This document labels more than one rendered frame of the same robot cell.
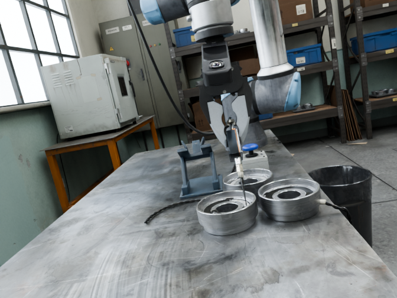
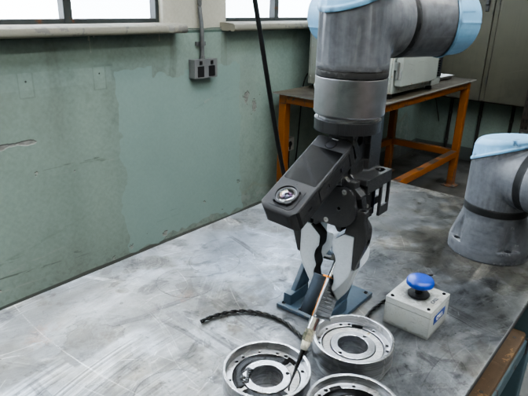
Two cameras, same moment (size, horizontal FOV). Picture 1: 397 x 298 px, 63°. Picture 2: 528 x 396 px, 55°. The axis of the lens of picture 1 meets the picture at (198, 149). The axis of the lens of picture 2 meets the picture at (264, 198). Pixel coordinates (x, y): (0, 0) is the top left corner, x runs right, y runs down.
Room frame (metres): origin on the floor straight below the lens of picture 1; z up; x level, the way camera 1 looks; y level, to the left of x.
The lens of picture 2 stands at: (0.11, -0.29, 1.24)
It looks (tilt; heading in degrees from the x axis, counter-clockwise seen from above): 21 degrees down; 33
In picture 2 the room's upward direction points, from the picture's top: 2 degrees clockwise
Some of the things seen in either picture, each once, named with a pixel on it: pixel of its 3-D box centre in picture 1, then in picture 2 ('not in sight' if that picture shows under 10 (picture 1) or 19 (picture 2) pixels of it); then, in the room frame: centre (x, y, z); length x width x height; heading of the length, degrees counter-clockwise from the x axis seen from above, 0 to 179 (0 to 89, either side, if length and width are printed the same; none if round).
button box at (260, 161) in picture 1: (253, 162); (418, 305); (0.80, -0.13, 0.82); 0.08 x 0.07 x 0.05; 173
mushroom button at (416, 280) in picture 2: (251, 154); (419, 291); (0.80, -0.13, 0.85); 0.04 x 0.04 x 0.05
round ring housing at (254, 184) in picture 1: (249, 185); (352, 350); (0.65, -0.09, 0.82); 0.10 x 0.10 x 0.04
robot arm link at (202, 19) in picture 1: (210, 19); (346, 97); (0.62, -0.07, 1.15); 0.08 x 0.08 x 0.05
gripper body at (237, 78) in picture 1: (219, 64); (346, 169); (0.62, -0.07, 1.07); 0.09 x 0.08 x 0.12; 174
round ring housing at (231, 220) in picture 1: (227, 211); (266, 381); (0.53, -0.03, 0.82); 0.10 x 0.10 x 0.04
